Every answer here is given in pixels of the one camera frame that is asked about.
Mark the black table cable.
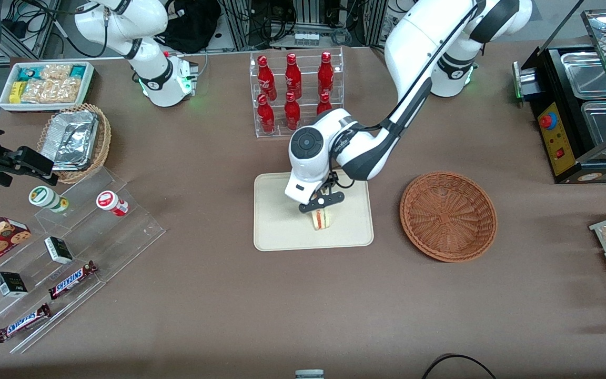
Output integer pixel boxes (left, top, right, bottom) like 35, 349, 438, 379
421, 353, 499, 379

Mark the beige plastic tray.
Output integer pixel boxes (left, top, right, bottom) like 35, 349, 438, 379
253, 168, 375, 252

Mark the brown Snickers bar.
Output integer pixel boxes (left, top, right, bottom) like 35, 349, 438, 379
0, 302, 53, 344
47, 260, 99, 301

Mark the aluminium foil container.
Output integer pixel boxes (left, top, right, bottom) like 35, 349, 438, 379
39, 109, 100, 172

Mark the white rectangular snack bin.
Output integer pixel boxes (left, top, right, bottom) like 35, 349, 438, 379
0, 61, 96, 114

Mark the small clear cracker bag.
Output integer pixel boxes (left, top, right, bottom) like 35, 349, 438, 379
40, 64, 73, 81

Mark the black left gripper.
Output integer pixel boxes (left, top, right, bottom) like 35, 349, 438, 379
309, 173, 337, 217

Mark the light wicker basket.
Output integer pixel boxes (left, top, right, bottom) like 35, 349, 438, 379
36, 102, 113, 185

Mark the round brown wicker basket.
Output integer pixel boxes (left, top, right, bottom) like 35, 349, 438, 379
399, 171, 498, 263

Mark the black bag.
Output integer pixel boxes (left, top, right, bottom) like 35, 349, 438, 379
156, 0, 223, 55

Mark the triangular sandwich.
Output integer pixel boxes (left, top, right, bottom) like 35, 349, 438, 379
311, 208, 334, 232

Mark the clear acrylic bottle rack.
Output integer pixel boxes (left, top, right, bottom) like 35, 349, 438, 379
249, 47, 345, 139

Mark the clear acrylic stepped display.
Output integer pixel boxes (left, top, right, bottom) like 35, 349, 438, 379
0, 165, 167, 355

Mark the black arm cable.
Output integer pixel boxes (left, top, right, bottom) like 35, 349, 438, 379
328, 0, 488, 191

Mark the small black box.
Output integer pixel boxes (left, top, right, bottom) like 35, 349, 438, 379
0, 271, 29, 298
43, 236, 74, 265

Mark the green lid white cup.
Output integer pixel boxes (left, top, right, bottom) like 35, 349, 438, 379
28, 185, 70, 214

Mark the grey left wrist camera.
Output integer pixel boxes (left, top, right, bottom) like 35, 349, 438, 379
298, 192, 346, 214

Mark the red lid white cup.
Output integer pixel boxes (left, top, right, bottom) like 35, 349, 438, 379
95, 190, 129, 218

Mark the black food warmer machine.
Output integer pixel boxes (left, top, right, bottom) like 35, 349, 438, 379
513, 0, 606, 185

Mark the large clear cracker bag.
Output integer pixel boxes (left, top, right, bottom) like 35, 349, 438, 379
20, 77, 83, 104

